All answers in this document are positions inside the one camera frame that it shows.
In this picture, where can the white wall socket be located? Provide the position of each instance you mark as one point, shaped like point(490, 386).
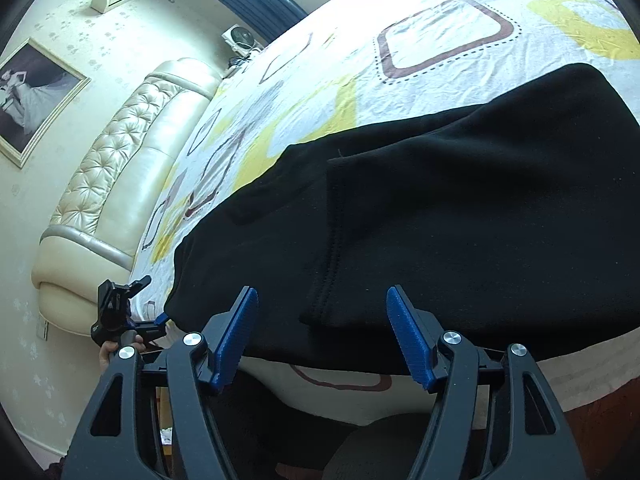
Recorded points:
point(44, 330)

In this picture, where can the person's left leg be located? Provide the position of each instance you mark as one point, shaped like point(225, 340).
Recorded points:
point(265, 430)

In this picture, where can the cream tufted leather headboard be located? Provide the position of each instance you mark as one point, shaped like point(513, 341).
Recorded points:
point(135, 170)

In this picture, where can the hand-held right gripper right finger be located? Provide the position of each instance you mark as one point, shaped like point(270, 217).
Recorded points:
point(407, 332)

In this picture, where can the bed with patterned sheet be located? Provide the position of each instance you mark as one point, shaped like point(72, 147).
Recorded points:
point(440, 45)

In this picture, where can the person's right leg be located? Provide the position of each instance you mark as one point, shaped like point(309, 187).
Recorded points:
point(380, 450)

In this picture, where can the person's left hand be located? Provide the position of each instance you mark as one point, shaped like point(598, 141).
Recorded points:
point(109, 355)

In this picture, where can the white box fan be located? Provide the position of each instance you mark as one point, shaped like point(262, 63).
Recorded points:
point(239, 39)

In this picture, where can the black pants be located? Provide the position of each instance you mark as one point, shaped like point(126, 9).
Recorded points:
point(450, 210)

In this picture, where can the person's leg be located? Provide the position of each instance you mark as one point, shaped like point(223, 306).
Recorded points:
point(380, 450)
point(265, 430)

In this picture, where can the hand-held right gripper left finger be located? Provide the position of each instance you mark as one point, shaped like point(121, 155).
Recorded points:
point(237, 332)

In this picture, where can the framed wall picture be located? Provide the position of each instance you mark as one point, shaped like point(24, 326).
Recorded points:
point(35, 95)

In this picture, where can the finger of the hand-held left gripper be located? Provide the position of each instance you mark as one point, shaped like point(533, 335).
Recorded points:
point(152, 325)

